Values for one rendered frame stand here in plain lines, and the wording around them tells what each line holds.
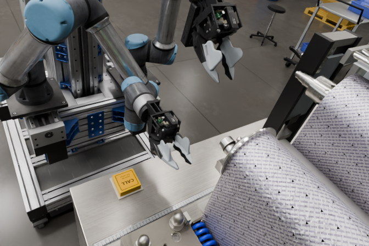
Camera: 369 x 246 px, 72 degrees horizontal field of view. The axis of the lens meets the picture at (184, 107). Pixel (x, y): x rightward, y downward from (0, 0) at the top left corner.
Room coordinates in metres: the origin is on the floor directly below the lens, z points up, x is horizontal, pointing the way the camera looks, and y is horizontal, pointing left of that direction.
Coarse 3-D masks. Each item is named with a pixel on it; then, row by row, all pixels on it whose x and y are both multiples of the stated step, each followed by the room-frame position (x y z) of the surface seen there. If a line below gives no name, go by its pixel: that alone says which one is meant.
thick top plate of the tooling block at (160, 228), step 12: (168, 216) 0.32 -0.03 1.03; (144, 228) 0.27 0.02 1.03; (156, 228) 0.28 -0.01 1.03; (168, 228) 0.29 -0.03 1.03; (192, 228) 0.30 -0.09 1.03; (132, 240) 0.24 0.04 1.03; (156, 240) 0.26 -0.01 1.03; (168, 240) 0.26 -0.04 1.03; (180, 240) 0.27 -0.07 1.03; (192, 240) 0.28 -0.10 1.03
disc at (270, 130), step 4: (264, 128) 0.38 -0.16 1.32; (268, 128) 0.39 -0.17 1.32; (272, 128) 0.40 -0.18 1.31; (256, 132) 0.37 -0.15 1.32; (260, 132) 0.38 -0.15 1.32; (264, 132) 0.38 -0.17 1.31; (268, 132) 0.39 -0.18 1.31; (272, 132) 0.41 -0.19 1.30; (248, 136) 0.36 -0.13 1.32; (252, 136) 0.36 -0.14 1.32; (244, 140) 0.35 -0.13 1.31; (248, 140) 0.36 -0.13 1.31; (240, 144) 0.35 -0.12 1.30; (236, 148) 0.34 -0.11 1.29; (232, 152) 0.34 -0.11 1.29; (228, 156) 0.33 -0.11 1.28; (224, 160) 0.34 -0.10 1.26; (228, 160) 0.34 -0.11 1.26; (224, 164) 0.33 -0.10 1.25; (224, 168) 0.33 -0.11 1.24; (220, 172) 0.34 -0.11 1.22
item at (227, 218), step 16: (224, 192) 0.32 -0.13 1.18; (208, 208) 0.33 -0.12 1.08; (224, 208) 0.31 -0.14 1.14; (240, 208) 0.29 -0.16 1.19; (208, 224) 0.32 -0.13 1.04; (224, 224) 0.29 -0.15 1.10; (240, 224) 0.27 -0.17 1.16; (256, 224) 0.25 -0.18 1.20; (224, 240) 0.28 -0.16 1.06; (240, 240) 0.26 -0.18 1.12; (256, 240) 0.24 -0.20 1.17
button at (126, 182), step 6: (120, 174) 0.47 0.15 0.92; (126, 174) 0.47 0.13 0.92; (132, 174) 0.48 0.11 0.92; (114, 180) 0.44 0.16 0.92; (120, 180) 0.45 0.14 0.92; (126, 180) 0.45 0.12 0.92; (132, 180) 0.46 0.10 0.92; (138, 180) 0.46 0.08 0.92; (120, 186) 0.43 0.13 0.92; (126, 186) 0.43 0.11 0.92; (132, 186) 0.44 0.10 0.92; (138, 186) 0.44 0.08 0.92; (120, 192) 0.41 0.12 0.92; (126, 192) 0.42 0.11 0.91
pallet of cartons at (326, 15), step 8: (320, 0) 6.92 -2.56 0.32; (328, 0) 6.83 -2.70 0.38; (312, 8) 6.81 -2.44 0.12; (320, 8) 6.86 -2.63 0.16; (320, 16) 6.73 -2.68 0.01; (328, 16) 6.30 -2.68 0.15; (336, 16) 6.20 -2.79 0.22; (328, 24) 6.24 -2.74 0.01; (336, 24) 6.43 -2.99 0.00; (344, 24) 6.03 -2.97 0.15; (352, 24) 6.25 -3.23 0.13
